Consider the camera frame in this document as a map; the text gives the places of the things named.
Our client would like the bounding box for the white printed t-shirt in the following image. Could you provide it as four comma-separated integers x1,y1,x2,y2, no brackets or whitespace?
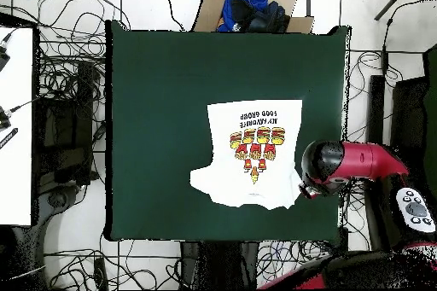
189,98,305,211

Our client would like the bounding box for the black metal stand base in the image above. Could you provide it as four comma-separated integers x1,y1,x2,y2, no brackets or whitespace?
367,73,429,169
33,60,100,186

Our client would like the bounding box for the dark navy garment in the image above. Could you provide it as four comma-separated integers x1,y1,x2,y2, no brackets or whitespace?
230,0,291,33

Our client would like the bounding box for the dark green table cloth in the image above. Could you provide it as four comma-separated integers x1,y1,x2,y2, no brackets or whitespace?
104,19,352,242

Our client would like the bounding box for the brown cardboard box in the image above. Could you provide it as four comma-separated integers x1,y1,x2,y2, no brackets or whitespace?
190,0,316,34

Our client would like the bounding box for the black power strip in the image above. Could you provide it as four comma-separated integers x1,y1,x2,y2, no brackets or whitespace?
93,256,109,291

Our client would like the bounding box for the white side table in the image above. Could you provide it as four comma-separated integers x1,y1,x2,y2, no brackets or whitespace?
0,26,35,227

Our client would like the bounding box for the black label strip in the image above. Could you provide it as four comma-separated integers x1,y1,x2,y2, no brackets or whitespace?
0,127,19,150

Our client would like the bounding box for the black cable tangle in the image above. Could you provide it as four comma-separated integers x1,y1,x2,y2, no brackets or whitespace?
0,0,132,101
255,240,334,282
44,232,192,290
341,49,405,251

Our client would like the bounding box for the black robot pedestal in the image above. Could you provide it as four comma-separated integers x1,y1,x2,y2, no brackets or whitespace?
178,241,260,290

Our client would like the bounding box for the black cable with adapter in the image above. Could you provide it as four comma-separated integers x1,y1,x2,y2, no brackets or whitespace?
381,0,437,79

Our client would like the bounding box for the single black cable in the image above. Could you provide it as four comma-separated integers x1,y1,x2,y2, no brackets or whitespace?
149,0,185,32

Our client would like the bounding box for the grey pedestal leg with caster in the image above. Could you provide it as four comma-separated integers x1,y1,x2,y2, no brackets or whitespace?
33,184,83,237

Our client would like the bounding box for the black camera device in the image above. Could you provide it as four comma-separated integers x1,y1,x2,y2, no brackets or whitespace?
0,106,13,130
0,39,11,72

